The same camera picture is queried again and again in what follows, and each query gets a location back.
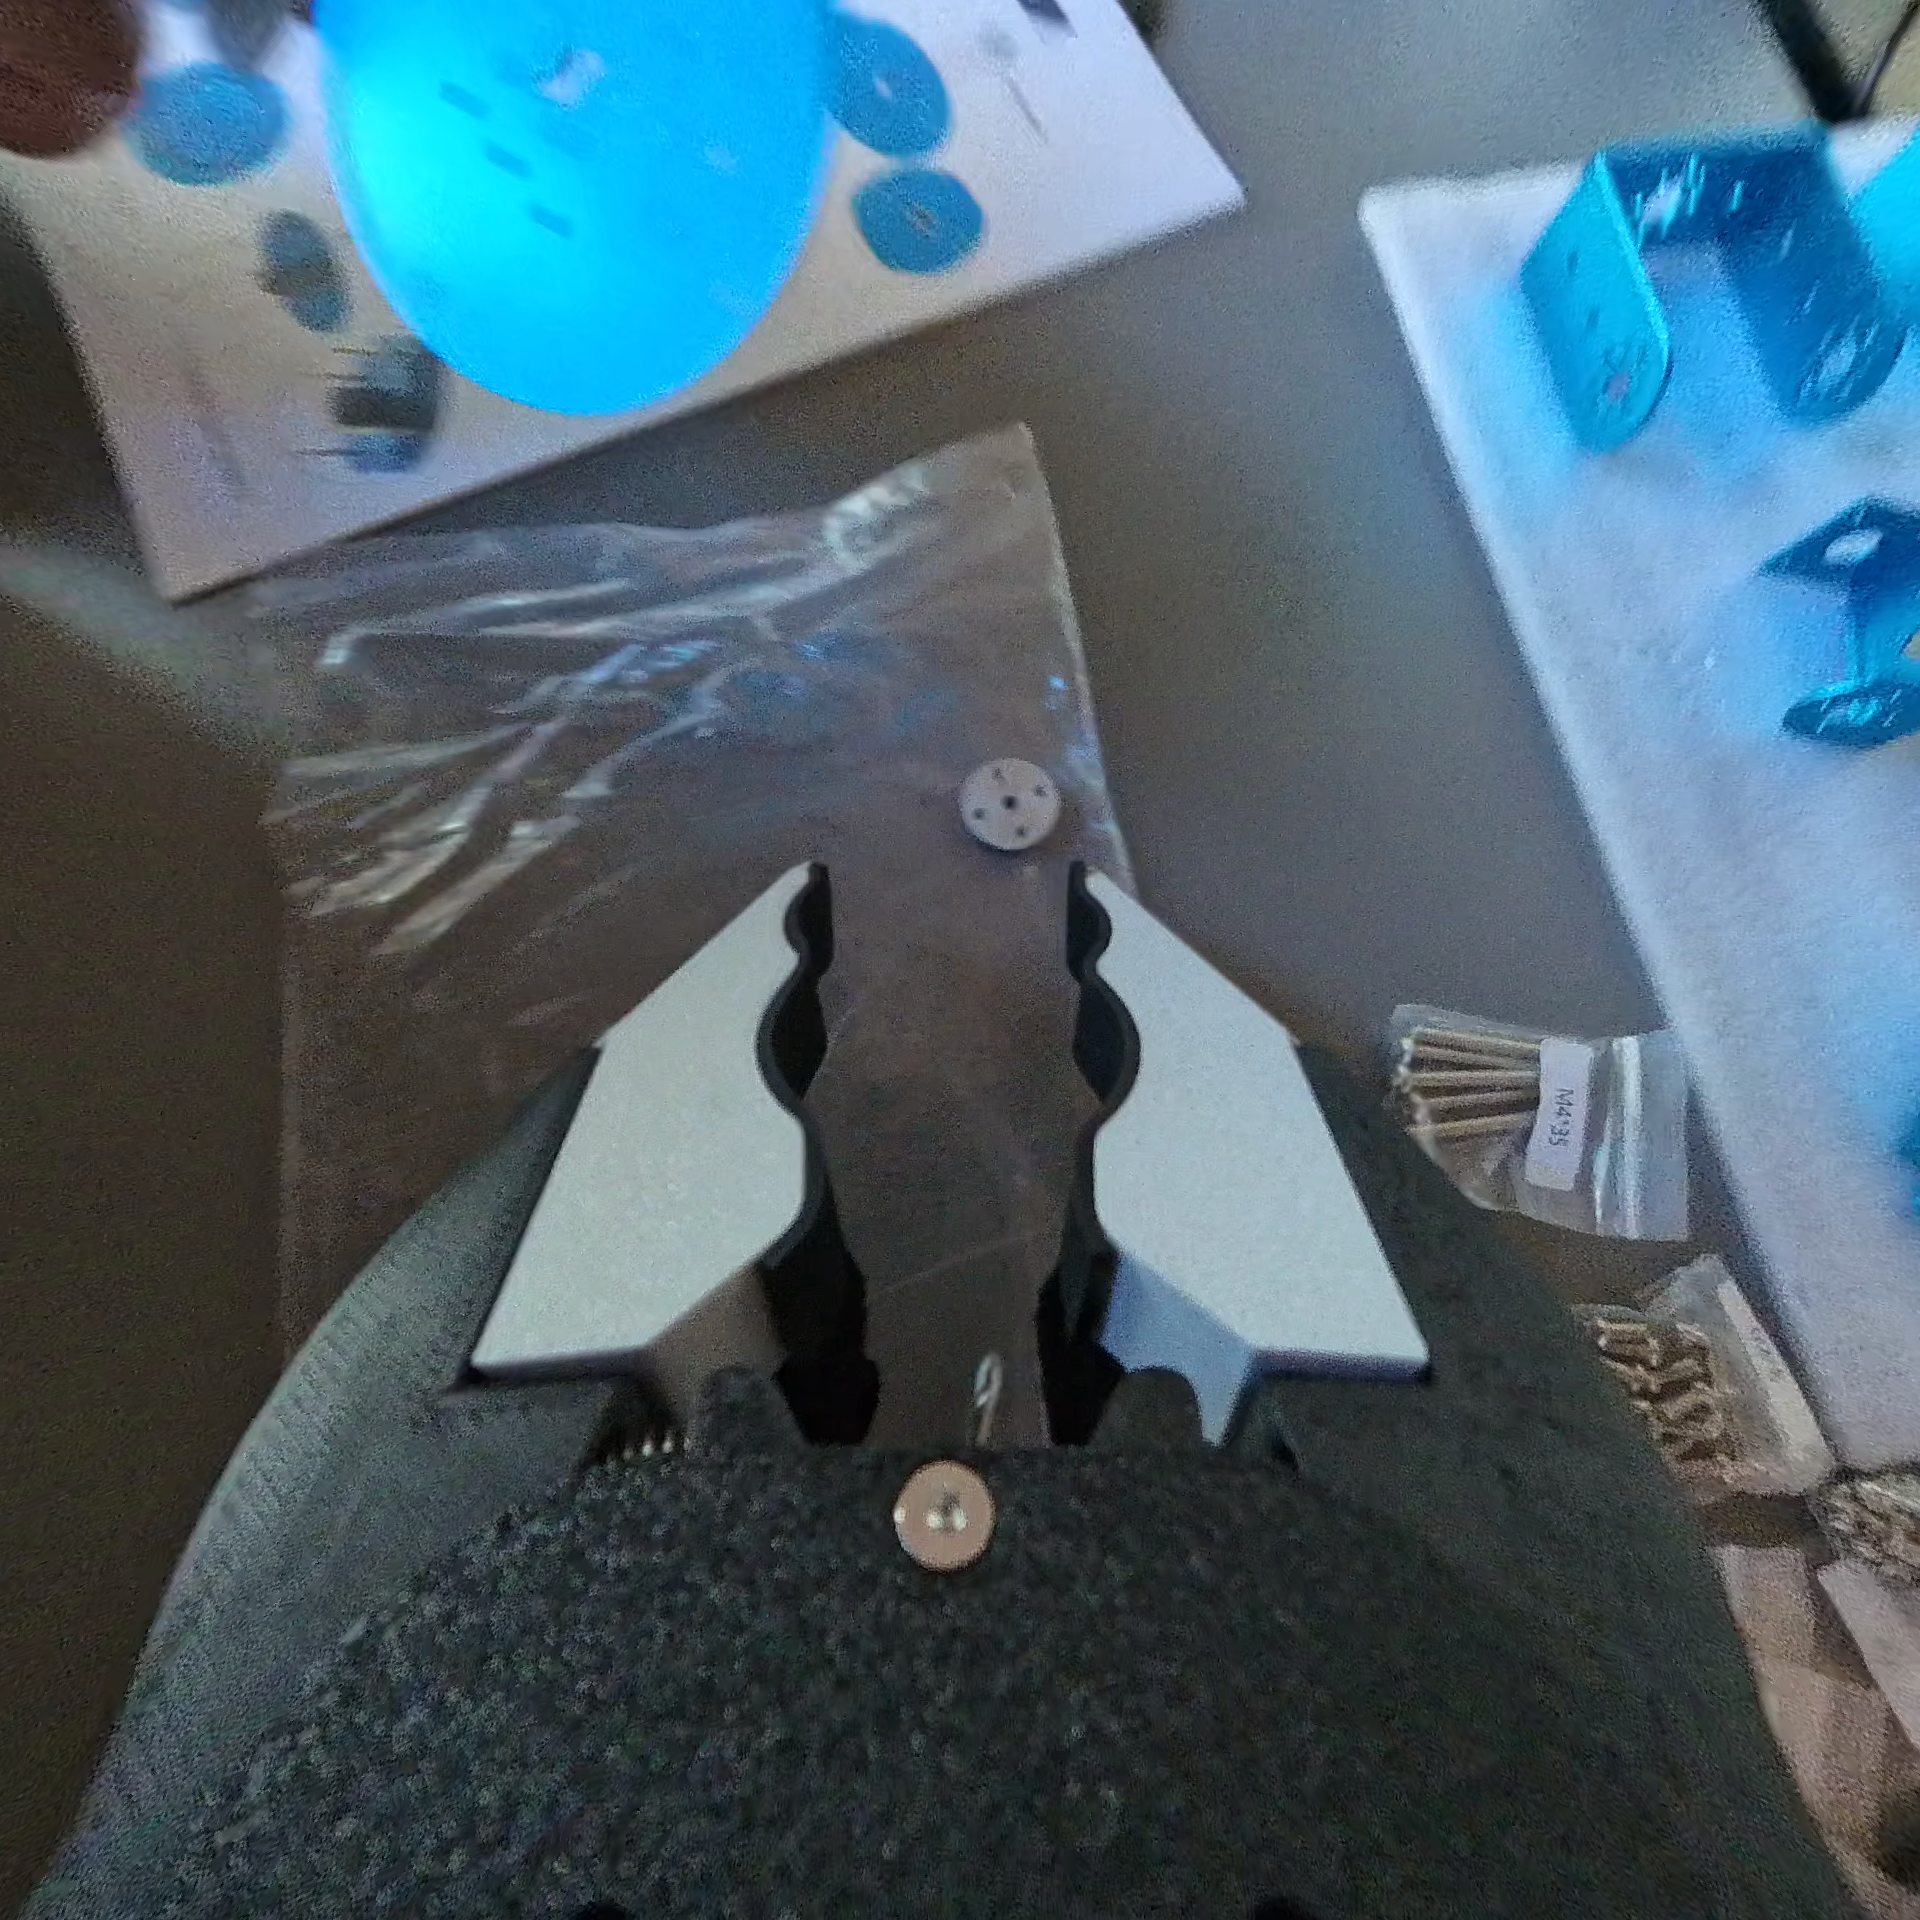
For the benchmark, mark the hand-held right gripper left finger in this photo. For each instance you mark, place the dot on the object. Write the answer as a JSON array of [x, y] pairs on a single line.
[[661, 1171]]

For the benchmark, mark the white foam sheet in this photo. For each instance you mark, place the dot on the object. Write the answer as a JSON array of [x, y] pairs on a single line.
[[1650, 750]]

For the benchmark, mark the blue U-shaped metal bracket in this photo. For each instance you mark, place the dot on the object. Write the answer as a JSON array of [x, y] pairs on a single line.
[[1589, 300]]

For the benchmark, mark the blue round metal plate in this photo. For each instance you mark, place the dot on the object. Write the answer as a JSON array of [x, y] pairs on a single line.
[[569, 195]]

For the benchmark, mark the clear plastic bag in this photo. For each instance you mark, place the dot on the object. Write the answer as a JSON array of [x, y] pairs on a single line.
[[599, 721]]

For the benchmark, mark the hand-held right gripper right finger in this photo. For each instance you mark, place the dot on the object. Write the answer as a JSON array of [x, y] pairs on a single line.
[[1243, 1200]]

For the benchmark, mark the assembly guide booklet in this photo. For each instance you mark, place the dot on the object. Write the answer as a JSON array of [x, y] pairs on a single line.
[[1049, 148]]

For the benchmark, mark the small round silver flange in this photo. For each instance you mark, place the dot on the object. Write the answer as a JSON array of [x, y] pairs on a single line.
[[1008, 805]]

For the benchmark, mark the small blue metal bracket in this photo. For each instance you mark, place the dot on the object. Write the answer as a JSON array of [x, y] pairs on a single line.
[[1852, 628]]

